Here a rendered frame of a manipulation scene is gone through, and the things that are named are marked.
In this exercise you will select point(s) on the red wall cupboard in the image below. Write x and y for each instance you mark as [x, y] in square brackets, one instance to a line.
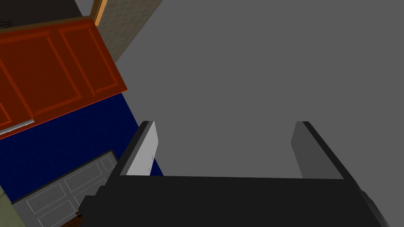
[53, 72]

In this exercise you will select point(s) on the grey base cupboard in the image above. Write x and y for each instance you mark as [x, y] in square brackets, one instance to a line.
[66, 192]

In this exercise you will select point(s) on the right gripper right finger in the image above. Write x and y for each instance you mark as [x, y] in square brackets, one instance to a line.
[312, 154]

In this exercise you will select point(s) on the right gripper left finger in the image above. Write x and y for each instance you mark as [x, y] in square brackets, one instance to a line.
[142, 154]

